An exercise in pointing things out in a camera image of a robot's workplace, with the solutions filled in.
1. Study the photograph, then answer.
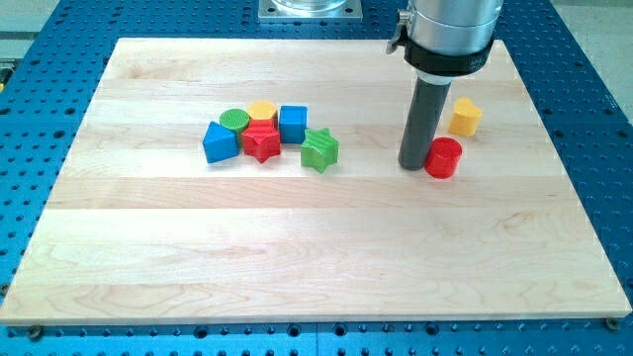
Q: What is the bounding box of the red cylinder block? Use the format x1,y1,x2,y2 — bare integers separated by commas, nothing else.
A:
424,137,463,179

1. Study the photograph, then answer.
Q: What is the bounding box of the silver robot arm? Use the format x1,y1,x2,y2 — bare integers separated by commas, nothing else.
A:
386,0,503,85

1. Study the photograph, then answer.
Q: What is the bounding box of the yellow heart block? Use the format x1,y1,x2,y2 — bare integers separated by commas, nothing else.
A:
448,97,483,136

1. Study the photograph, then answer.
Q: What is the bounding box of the green star block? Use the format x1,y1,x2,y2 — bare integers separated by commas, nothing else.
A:
301,128,339,173

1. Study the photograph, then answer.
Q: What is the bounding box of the blue cube block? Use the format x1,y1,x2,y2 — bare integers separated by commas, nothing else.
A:
278,105,308,144

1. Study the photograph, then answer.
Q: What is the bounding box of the red star block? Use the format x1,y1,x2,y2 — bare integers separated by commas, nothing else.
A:
241,120,281,163

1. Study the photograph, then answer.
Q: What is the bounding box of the yellow cylinder block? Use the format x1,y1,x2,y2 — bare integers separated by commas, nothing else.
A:
246,100,278,121

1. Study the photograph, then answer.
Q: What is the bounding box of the green cylinder block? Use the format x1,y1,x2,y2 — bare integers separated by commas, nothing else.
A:
219,108,250,148

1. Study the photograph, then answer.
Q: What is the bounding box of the light wooden board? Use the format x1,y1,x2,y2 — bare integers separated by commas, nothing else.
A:
1,38,631,325

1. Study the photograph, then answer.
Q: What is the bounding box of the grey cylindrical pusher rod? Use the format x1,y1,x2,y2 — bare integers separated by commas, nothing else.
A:
398,71,452,171

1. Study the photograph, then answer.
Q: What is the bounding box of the blue perforated metal table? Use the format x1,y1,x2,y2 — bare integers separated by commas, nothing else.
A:
1,1,632,355

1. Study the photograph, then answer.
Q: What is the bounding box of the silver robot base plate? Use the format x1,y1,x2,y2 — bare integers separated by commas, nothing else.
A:
257,0,363,23

